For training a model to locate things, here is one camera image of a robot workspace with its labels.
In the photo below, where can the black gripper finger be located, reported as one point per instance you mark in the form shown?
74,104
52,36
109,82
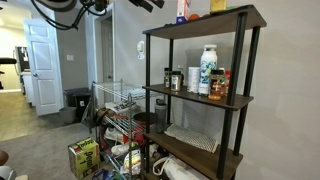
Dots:
141,5
157,3

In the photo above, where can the white blue patterned water bottle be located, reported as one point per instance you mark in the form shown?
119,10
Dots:
208,70

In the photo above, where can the brown shelf unit black posts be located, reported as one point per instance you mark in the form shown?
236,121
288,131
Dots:
200,98

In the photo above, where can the grey shaker bottle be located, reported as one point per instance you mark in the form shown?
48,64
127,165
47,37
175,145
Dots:
160,116

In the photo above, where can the red white carton box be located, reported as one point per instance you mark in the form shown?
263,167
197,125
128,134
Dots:
182,10

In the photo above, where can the orange round fruit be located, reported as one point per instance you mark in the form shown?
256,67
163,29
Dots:
194,17

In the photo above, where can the red round fruit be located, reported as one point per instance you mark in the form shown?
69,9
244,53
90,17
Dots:
206,15

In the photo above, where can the white panel door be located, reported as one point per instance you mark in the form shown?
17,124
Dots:
45,66
107,56

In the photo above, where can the dark spice jar black lid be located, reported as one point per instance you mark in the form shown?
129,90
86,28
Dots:
166,78
176,81

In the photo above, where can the white cylindrical canister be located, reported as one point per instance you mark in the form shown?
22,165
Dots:
193,80

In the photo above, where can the white black printed box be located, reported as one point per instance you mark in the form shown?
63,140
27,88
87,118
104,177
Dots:
120,107

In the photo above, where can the red spice jar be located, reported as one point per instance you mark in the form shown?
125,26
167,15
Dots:
227,81

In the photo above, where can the black cooking pot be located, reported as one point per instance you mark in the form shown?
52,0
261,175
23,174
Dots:
144,119

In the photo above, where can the black trash bin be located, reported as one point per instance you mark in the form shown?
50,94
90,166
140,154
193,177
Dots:
77,100

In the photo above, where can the grey hanging bag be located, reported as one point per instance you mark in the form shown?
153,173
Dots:
88,115

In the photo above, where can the red bag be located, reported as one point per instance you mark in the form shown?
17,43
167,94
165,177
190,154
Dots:
135,133

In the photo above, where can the black framed panel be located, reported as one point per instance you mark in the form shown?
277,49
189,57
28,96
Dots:
22,59

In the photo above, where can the small grey bin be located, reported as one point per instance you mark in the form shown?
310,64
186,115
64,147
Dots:
68,115

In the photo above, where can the white sneaker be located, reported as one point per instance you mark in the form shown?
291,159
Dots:
112,134
119,149

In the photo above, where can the checkered white cloth mat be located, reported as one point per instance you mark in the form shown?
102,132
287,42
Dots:
191,138

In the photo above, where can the white cabinet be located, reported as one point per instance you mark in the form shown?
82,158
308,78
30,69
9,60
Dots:
28,88

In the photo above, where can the white multicolour soccer ball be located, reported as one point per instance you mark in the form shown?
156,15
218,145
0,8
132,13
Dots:
133,162

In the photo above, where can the green yellow cardboard box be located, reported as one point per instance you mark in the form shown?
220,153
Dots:
83,158

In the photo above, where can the white tote bag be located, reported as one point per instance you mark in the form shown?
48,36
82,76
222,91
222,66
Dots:
178,170

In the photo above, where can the blue printed bag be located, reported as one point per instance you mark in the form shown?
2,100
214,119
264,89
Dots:
103,175

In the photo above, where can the grey white round object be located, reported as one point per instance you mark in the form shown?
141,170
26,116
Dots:
6,173

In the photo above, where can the white wall device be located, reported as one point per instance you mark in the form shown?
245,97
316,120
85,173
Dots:
141,50

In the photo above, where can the white light switch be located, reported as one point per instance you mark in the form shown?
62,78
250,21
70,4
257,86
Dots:
70,57

